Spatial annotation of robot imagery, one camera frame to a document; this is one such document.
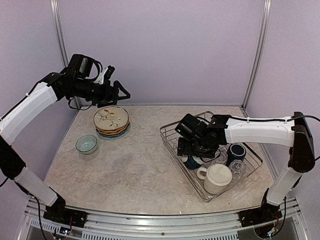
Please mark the teal and white bowl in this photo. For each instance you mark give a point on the teal and white bowl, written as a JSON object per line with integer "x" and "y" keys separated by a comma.
{"x": 191, "y": 162}

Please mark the blue polka dot plate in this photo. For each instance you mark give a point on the blue polka dot plate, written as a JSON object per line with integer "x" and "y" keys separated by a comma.
{"x": 114, "y": 135}

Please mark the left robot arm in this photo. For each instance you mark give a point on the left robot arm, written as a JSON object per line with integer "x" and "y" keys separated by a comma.
{"x": 84, "y": 77}

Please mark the aluminium frame post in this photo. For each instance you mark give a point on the aluminium frame post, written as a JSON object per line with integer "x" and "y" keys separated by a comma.
{"x": 54, "y": 5}
{"x": 258, "y": 53}

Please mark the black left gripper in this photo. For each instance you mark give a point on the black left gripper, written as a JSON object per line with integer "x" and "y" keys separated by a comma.
{"x": 106, "y": 97}

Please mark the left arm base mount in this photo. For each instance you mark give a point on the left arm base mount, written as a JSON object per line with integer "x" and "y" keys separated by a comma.
{"x": 60, "y": 214}

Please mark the front aluminium frame rail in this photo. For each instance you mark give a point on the front aluminium frame rail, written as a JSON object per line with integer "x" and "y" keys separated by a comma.
{"x": 104, "y": 225}

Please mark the left aluminium frame post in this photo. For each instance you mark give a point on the left aluminium frame post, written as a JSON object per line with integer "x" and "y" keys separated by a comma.
{"x": 54, "y": 5}

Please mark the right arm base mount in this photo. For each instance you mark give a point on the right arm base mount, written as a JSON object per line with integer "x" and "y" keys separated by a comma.
{"x": 256, "y": 216}

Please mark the dark blue cup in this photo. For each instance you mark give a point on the dark blue cup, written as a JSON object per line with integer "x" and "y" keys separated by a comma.
{"x": 235, "y": 152}

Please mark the clear glass near plates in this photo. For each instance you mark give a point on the clear glass near plates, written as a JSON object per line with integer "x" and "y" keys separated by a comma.
{"x": 221, "y": 158}

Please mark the cream bird pattern plate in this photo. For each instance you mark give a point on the cream bird pattern plate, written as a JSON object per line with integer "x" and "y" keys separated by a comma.
{"x": 111, "y": 118}

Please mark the white ribbed mug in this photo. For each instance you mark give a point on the white ribbed mug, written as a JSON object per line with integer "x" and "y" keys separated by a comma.
{"x": 216, "y": 177}

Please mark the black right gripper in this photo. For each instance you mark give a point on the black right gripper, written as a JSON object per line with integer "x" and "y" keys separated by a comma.
{"x": 187, "y": 150}

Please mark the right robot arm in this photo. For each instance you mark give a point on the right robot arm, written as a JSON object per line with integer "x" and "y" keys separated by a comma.
{"x": 201, "y": 138}

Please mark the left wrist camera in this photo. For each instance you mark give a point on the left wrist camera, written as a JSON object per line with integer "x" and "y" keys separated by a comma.
{"x": 105, "y": 75}

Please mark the pale green ribbed bowl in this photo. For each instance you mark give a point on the pale green ribbed bowl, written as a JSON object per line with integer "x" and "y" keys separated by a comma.
{"x": 86, "y": 144}

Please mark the clear glass near rim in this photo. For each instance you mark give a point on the clear glass near rim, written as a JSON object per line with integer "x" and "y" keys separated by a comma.
{"x": 237, "y": 167}

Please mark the right aluminium frame post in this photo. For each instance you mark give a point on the right aluminium frame post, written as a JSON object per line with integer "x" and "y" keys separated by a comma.
{"x": 258, "y": 53}

